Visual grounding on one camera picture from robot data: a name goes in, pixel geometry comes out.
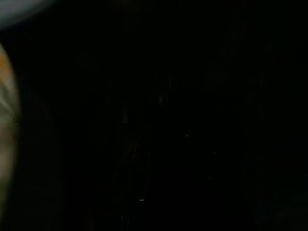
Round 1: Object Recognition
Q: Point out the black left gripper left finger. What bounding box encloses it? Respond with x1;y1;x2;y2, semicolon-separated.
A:
91;134;150;231

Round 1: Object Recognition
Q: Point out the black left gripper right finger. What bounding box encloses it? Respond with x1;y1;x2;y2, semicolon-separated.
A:
184;133;265;231

